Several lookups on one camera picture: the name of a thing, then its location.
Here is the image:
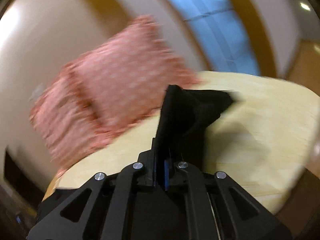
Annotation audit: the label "black pants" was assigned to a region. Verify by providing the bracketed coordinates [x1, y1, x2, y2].
[37, 84, 238, 221]

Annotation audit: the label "pink polka dot pillow front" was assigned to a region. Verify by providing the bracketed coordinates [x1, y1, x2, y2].
[68, 15, 198, 138]

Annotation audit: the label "pink polka dot pillow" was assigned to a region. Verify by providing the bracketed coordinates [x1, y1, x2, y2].
[68, 15, 198, 138]
[29, 64, 114, 177]

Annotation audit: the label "pink polka dot pillow rear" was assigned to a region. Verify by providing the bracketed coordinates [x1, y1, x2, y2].
[29, 64, 114, 177]

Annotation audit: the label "cream patterned bed cover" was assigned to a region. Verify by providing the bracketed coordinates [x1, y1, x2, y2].
[56, 71, 319, 212]

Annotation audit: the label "blue glass window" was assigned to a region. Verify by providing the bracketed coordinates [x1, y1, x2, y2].
[168, 0, 260, 76]

